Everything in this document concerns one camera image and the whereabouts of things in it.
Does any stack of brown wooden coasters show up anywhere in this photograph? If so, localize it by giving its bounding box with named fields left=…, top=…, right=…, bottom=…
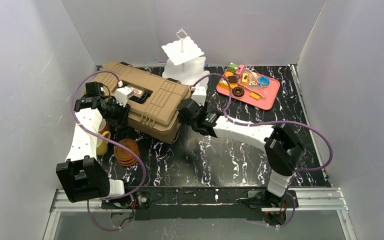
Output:
left=114, top=138, right=140, bottom=167

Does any chocolate donut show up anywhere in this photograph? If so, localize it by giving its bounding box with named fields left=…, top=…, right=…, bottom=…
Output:
left=231, top=86, right=245, bottom=99

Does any orange biscuit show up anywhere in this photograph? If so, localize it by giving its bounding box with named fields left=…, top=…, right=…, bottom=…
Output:
left=249, top=91, right=262, bottom=101

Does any pink serving tray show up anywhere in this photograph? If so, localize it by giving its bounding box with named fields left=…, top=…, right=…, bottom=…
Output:
left=216, top=70, right=280, bottom=111

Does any white three-tier cake stand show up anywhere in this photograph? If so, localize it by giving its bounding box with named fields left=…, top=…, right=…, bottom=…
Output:
left=161, top=28, right=210, bottom=86

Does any pink mug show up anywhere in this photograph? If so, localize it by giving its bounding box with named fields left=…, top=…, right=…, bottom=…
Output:
left=98, top=119, right=111, bottom=139

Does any green roll cake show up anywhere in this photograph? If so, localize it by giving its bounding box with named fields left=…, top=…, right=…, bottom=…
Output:
left=226, top=63, right=239, bottom=74

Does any blue donut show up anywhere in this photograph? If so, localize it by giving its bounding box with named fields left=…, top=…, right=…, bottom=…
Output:
left=257, top=75, right=270, bottom=88

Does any tan plastic tool case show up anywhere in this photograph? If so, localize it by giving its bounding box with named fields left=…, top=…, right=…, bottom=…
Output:
left=84, top=61, right=191, bottom=144

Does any aluminium frame rail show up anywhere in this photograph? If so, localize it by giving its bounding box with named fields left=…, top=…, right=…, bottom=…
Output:
left=50, top=186, right=349, bottom=212

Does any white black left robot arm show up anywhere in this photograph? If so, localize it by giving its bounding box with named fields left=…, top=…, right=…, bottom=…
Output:
left=56, top=81, right=134, bottom=203

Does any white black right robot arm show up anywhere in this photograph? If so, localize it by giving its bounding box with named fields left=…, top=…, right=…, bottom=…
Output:
left=176, top=99, right=304, bottom=199

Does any pink cake slice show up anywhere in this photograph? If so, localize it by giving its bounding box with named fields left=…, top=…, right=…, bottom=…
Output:
left=235, top=64, right=246, bottom=78

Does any yellow mug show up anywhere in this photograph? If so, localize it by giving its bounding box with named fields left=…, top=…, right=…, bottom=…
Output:
left=96, top=131, right=111, bottom=156

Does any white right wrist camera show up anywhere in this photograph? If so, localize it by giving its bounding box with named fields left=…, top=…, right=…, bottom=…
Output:
left=190, top=85, right=207, bottom=107

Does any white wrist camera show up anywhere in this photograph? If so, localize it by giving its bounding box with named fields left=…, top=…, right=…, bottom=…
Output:
left=190, top=85, right=207, bottom=107
left=114, top=86, right=134, bottom=107

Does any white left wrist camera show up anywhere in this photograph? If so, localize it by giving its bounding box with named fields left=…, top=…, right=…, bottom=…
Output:
left=114, top=86, right=134, bottom=107

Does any yellow cake slice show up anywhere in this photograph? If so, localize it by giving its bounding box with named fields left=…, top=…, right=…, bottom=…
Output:
left=218, top=80, right=232, bottom=90

